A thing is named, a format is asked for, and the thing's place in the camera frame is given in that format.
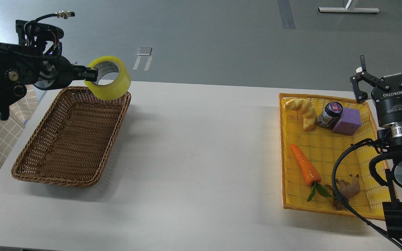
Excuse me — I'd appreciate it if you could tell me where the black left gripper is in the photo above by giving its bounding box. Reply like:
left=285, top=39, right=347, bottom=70
left=35, top=56, right=98, bottom=91

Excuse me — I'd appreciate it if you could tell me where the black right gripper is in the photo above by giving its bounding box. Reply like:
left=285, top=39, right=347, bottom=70
left=350, top=41, right=402, bottom=128

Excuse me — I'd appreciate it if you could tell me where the yellow tape roll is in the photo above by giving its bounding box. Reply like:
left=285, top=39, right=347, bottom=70
left=84, top=56, right=131, bottom=101

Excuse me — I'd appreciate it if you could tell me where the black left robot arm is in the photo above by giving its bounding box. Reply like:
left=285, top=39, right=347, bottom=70
left=0, top=11, right=98, bottom=121

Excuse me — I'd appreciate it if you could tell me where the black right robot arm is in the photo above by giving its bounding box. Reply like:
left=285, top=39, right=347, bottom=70
left=332, top=55, right=402, bottom=250

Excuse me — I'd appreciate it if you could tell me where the purple foam block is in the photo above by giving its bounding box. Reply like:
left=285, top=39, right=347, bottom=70
left=332, top=107, right=362, bottom=136

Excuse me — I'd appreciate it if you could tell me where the small dark jar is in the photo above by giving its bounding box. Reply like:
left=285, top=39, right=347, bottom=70
left=317, top=101, right=343, bottom=129

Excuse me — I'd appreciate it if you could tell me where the brown wicker basket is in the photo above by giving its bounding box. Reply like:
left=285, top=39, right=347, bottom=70
left=11, top=87, right=131, bottom=188

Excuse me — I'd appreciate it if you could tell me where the white metal stand base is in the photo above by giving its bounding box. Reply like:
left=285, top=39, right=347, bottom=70
left=318, top=0, right=380, bottom=14

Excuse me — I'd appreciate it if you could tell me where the toy croissant bread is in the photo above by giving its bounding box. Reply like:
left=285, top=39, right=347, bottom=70
left=284, top=98, right=317, bottom=131

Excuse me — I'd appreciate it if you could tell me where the yellow plastic basket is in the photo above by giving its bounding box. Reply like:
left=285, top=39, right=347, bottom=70
left=278, top=93, right=390, bottom=221

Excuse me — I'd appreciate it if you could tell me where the brown toy animal figure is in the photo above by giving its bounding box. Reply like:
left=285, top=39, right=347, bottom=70
left=325, top=174, right=360, bottom=210

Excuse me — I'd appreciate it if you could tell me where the orange toy carrot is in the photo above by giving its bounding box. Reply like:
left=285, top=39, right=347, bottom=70
left=290, top=144, right=335, bottom=202

